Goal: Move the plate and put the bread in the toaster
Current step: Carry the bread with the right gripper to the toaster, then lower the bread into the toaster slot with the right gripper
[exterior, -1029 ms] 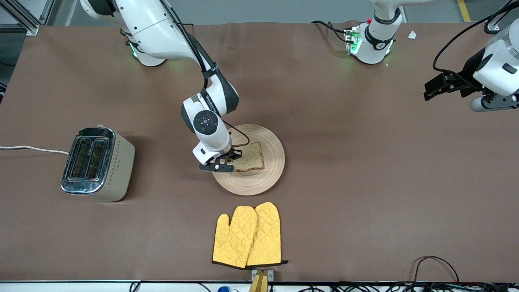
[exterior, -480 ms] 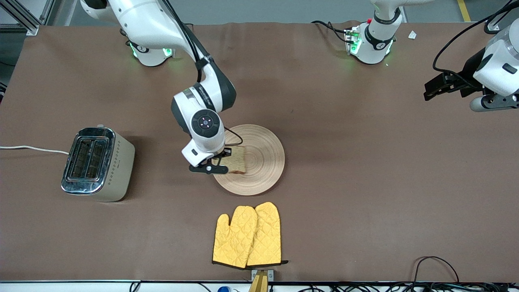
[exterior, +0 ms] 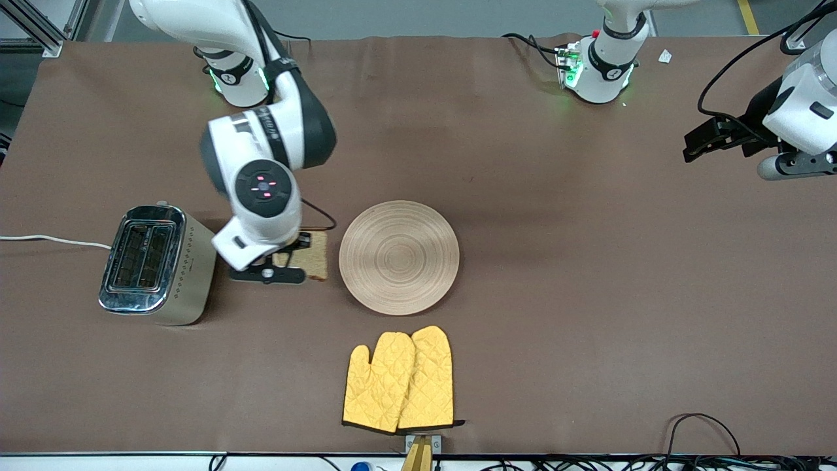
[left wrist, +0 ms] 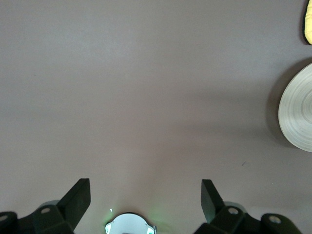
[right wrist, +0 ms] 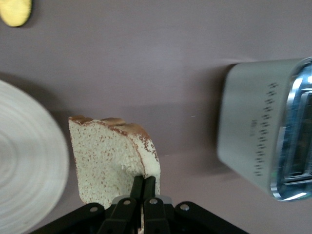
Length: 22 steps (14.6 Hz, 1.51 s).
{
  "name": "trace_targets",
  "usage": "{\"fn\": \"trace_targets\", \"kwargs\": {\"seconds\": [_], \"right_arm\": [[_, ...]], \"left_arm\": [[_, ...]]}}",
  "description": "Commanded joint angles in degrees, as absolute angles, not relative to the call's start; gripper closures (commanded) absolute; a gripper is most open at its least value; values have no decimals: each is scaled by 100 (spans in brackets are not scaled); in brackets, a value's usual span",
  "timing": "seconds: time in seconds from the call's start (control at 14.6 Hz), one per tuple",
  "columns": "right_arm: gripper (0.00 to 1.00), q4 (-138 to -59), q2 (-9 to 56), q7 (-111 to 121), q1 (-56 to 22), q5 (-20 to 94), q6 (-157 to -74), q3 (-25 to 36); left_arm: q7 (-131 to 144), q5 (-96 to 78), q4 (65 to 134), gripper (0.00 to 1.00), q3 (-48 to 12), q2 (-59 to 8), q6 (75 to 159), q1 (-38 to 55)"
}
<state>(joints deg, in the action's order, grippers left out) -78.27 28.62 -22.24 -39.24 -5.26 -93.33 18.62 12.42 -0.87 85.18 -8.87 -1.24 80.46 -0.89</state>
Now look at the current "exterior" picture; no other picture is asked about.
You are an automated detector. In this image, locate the slice of brown bread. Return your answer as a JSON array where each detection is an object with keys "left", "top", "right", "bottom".
[{"left": 273, "top": 230, "right": 329, "bottom": 281}]

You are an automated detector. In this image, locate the round wooden plate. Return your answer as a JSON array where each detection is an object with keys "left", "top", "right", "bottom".
[{"left": 339, "top": 200, "right": 460, "bottom": 316}]

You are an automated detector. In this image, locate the silver beige two-slot toaster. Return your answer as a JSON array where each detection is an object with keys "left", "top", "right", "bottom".
[{"left": 98, "top": 200, "right": 218, "bottom": 326}]

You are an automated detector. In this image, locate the yellow quilted oven mitt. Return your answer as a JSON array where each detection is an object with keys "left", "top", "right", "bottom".
[
  {"left": 342, "top": 332, "right": 417, "bottom": 434},
  {"left": 397, "top": 325, "right": 466, "bottom": 431}
]

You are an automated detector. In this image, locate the brown table cover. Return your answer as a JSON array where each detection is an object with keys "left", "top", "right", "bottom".
[{"left": 0, "top": 34, "right": 837, "bottom": 457}]

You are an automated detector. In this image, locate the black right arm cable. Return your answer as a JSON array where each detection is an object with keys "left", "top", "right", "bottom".
[{"left": 300, "top": 198, "right": 338, "bottom": 232}]

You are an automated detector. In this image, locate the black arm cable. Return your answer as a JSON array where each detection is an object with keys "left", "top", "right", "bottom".
[
  {"left": 300, "top": 198, "right": 338, "bottom": 232},
  {"left": 697, "top": 0, "right": 837, "bottom": 128}
]

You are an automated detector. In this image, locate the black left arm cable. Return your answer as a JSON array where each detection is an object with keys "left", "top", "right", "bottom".
[{"left": 697, "top": 0, "right": 837, "bottom": 128}]

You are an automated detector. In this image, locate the aluminium frame profile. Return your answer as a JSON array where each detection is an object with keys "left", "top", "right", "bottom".
[
  {"left": 0, "top": 0, "right": 90, "bottom": 58},
  {"left": 782, "top": 0, "right": 837, "bottom": 51}
]

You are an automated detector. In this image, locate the black left base cable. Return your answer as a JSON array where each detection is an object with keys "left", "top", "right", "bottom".
[{"left": 502, "top": 33, "right": 564, "bottom": 70}]

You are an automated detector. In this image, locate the white toaster power cable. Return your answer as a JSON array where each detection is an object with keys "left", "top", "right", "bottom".
[{"left": 0, "top": 234, "right": 112, "bottom": 251}]

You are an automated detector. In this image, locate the black looped cable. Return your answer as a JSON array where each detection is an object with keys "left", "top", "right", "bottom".
[{"left": 666, "top": 413, "right": 743, "bottom": 458}]

